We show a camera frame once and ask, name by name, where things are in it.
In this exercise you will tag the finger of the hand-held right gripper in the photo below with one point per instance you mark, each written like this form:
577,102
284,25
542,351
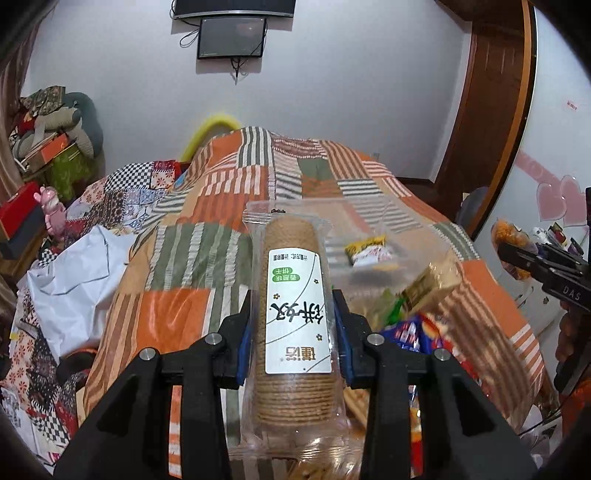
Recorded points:
561,253
521,259

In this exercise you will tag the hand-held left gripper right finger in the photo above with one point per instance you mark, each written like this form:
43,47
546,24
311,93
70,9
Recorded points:
344,364

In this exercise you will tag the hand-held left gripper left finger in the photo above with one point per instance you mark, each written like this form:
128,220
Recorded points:
243,364

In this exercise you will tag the orange snack bag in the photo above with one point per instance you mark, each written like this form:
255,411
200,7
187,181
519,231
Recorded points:
510,235

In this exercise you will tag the green-edged cookie bag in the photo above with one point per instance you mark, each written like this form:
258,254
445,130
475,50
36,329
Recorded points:
392,310

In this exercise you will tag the round biscuit roll packet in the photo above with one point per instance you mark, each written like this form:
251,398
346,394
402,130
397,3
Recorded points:
295,277

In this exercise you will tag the clear plastic container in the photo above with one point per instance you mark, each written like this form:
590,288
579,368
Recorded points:
415,258

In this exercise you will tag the person's right hand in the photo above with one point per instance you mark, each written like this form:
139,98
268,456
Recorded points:
569,330

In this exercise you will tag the grey chair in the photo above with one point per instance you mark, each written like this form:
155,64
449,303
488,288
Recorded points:
473,210

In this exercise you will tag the blue snack bag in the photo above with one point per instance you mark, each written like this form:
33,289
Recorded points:
408,334

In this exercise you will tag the labelled wafer packet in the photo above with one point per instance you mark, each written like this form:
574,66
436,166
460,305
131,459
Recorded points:
434,286

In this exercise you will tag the yellow white snack packet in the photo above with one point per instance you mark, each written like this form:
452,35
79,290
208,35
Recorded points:
369,253

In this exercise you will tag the striped patchwork bedspread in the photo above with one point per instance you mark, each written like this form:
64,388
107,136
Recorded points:
194,258

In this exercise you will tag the person's orange garment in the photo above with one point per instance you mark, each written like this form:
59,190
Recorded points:
575,424

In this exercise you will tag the brown wooden door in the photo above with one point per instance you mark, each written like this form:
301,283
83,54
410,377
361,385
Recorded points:
489,101

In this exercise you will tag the white plastic sheet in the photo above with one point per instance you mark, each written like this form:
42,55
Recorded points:
74,286

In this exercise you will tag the checkered patchwork quilt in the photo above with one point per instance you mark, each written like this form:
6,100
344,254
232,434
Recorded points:
124,194

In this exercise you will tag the yellow hoop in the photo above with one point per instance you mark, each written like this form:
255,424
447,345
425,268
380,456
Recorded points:
207,127

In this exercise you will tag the pink plush toy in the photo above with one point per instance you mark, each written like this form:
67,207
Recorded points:
54,214

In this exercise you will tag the red flat box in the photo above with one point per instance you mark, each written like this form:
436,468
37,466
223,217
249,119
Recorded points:
18,210

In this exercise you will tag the orange cardboard box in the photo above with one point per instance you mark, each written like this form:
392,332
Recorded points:
46,150

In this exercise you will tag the patterned dark cloth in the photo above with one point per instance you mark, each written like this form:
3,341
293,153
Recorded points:
44,99

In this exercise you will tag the striped curtain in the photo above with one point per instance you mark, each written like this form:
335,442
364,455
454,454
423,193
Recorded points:
14,92

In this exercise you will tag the pink heart wall stickers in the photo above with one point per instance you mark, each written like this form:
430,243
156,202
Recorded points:
554,189

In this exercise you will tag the small black wall monitor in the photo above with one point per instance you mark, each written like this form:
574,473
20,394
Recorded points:
232,38

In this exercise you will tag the black wall television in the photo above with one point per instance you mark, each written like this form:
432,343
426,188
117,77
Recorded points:
233,7

